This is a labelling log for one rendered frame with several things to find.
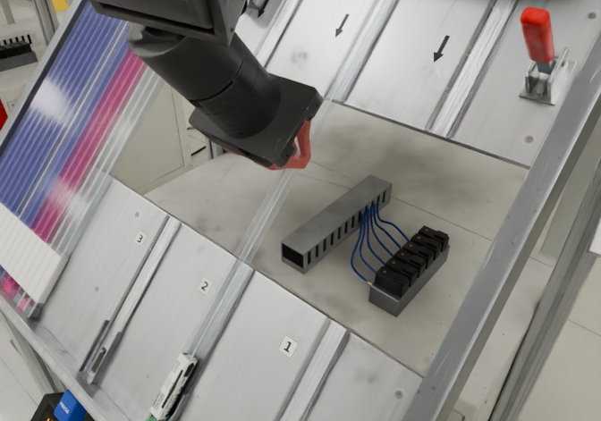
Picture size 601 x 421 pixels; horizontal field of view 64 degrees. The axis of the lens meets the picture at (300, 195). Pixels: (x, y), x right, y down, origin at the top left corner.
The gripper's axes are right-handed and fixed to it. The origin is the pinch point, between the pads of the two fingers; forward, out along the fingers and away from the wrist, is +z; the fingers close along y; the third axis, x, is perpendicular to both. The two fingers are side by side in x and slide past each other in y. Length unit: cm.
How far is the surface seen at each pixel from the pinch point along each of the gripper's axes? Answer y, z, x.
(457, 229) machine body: -4, 50, -11
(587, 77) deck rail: -20.1, -1.6, -13.7
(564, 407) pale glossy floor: -32, 116, 6
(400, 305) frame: -6.0, 32.7, 6.4
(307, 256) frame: 10.0, 30.8, 6.9
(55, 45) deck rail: 47.0, -0.5, -1.0
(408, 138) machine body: 20, 65, -30
